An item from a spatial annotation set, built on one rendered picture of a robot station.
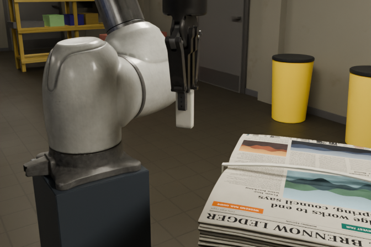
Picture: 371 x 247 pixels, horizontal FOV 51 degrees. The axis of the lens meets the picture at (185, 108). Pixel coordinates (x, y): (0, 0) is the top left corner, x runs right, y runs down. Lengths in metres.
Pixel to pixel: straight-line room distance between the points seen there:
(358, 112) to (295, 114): 0.83
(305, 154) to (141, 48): 0.42
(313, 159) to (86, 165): 0.44
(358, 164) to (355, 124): 3.04
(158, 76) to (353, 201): 0.49
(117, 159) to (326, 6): 3.93
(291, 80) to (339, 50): 0.61
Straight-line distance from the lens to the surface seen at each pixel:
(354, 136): 3.87
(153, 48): 0.92
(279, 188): 0.67
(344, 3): 4.45
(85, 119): 0.78
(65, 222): 0.83
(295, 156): 0.79
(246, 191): 0.64
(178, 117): 0.71
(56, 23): 7.69
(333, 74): 4.56
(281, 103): 4.33
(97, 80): 0.77
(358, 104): 3.77
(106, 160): 0.83
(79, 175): 0.82
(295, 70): 4.22
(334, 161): 0.79
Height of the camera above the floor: 1.37
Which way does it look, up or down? 17 degrees down
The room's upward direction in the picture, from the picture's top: straight up
